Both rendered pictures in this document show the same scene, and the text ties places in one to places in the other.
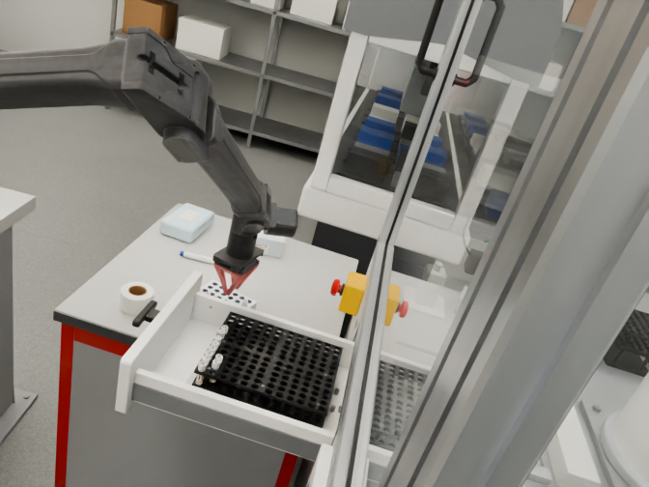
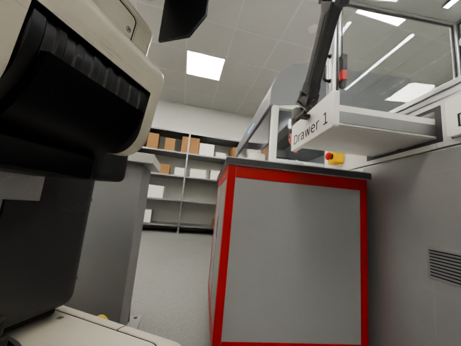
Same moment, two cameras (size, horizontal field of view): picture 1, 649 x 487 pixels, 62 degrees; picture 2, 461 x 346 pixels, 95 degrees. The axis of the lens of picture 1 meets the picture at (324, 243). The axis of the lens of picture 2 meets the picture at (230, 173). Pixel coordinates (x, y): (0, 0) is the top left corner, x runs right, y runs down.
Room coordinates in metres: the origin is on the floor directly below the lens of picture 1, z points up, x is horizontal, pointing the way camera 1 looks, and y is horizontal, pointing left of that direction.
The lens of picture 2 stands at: (0.10, 0.59, 0.58)
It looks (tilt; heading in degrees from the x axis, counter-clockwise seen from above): 9 degrees up; 351
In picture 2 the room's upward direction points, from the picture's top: 5 degrees clockwise
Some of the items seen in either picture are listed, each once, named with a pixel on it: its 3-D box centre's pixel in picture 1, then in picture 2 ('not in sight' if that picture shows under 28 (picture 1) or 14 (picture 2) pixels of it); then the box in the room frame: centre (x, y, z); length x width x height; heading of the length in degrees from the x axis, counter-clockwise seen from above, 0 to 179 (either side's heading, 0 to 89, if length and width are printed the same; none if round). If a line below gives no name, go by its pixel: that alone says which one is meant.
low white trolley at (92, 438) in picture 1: (211, 389); (271, 250); (1.16, 0.19, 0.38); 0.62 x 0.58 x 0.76; 177
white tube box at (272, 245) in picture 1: (261, 239); not in sight; (1.35, 0.18, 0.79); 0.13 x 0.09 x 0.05; 102
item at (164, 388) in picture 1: (274, 375); (366, 136); (0.74, 0.02, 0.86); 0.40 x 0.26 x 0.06; 87
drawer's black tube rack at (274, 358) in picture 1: (270, 371); not in sight; (0.74, 0.03, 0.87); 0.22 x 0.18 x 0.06; 87
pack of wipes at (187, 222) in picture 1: (187, 221); not in sight; (1.33, 0.38, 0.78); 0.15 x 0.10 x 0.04; 173
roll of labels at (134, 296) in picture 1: (136, 298); (256, 159); (0.94, 0.36, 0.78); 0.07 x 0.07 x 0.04
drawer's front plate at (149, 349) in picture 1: (163, 334); (311, 126); (0.75, 0.23, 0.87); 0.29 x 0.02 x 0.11; 177
